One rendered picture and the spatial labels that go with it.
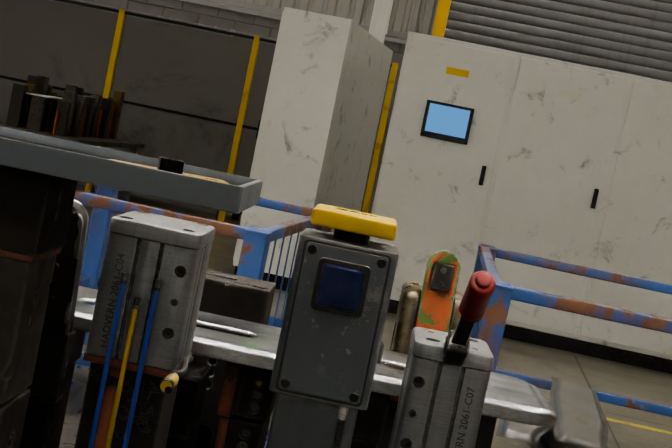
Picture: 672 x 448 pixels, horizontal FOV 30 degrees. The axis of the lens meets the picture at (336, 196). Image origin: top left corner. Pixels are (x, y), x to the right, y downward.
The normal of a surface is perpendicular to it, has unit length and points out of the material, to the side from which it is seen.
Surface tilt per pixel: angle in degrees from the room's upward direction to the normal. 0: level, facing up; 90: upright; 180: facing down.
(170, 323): 90
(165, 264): 90
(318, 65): 90
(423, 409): 90
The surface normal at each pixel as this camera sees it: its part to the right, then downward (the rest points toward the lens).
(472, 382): -0.04, 0.04
